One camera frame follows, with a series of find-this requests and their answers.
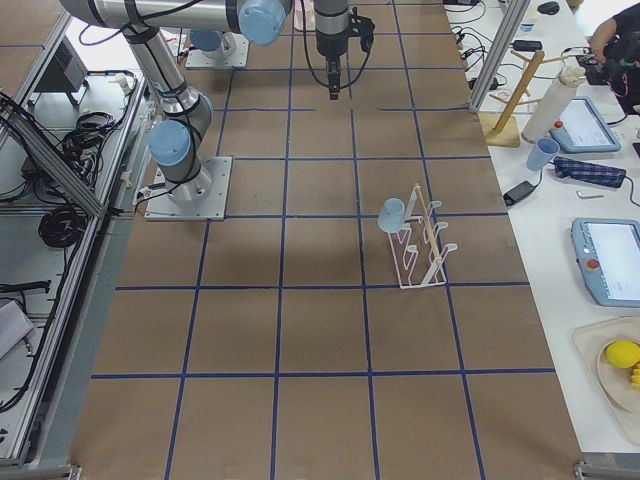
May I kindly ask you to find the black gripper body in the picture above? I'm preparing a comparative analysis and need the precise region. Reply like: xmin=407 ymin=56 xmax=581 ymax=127
xmin=325 ymin=54 xmax=341 ymax=93

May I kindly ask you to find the blue plastic cup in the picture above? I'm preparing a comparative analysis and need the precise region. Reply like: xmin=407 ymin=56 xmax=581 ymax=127
xmin=377 ymin=198 xmax=405 ymax=234

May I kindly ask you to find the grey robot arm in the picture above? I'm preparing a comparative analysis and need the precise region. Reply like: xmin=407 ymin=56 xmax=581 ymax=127
xmin=62 ymin=1 xmax=294 ymax=203

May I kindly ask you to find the blue cup on side table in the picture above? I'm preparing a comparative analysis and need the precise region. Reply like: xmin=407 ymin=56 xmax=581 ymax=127
xmin=526 ymin=137 xmax=560 ymax=171

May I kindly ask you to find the wooden mug tree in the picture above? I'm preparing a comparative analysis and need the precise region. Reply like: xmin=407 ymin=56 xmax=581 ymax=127
xmin=479 ymin=49 xmax=568 ymax=148

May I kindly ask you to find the white paper roll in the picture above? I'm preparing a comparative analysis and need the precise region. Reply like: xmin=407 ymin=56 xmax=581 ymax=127
xmin=521 ymin=66 xmax=586 ymax=143

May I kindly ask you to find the black power brick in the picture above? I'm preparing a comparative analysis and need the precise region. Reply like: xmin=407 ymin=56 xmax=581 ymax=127
xmin=503 ymin=181 xmax=537 ymax=207

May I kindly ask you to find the blue checkered cloth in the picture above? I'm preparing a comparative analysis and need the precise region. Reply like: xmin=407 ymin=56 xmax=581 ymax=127
xmin=553 ymin=156 xmax=626 ymax=189

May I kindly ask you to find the blue teach pendant far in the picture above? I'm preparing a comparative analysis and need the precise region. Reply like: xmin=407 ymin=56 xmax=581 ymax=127
xmin=549 ymin=96 xmax=621 ymax=154

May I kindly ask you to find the blue teach pendant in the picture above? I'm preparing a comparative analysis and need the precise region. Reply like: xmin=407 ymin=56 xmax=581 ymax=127
xmin=549 ymin=96 xmax=621 ymax=154
xmin=571 ymin=218 xmax=639 ymax=308

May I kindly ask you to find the silver allen key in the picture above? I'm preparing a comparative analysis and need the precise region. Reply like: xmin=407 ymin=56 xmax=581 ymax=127
xmin=576 ymin=190 xmax=605 ymax=200

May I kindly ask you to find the blue teach pendant near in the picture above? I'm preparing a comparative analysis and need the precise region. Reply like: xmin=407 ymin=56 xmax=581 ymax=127
xmin=571 ymin=218 xmax=639 ymax=308

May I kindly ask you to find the beige side tray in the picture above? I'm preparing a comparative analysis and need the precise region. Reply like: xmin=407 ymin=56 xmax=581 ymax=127
xmin=573 ymin=317 xmax=639 ymax=446

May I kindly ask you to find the yellow lemon toy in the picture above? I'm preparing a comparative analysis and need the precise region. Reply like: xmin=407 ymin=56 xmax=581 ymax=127
xmin=605 ymin=340 xmax=640 ymax=369

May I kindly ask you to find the beige plate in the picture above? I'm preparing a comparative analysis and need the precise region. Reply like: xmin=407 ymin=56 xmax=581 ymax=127
xmin=597 ymin=342 xmax=639 ymax=413

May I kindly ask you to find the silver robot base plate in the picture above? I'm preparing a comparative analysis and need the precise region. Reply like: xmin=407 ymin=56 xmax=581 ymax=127
xmin=144 ymin=157 xmax=233 ymax=221

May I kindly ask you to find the white wire cup rack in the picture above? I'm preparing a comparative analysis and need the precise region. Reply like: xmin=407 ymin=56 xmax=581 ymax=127
xmin=387 ymin=183 xmax=458 ymax=290

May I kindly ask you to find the aluminium frame post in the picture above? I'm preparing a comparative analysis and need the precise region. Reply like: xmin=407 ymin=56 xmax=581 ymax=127
xmin=468 ymin=0 xmax=530 ymax=113

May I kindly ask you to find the coiled black cable bundle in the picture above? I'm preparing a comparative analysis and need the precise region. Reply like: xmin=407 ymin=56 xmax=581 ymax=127
xmin=38 ymin=203 xmax=81 ymax=249

